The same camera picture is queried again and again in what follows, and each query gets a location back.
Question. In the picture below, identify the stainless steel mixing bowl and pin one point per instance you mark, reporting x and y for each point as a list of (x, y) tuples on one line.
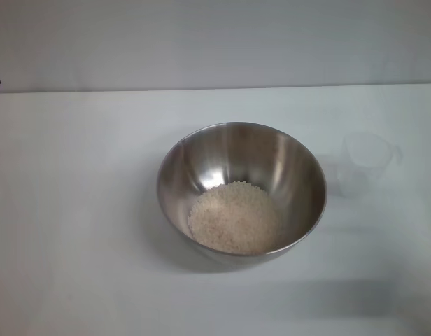
[(208, 164)]

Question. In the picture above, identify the white uncooked rice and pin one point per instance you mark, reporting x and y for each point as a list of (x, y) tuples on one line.
[(233, 220)]

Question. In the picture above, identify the clear plastic measuring cup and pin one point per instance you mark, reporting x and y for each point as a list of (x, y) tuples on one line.
[(369, 164)]

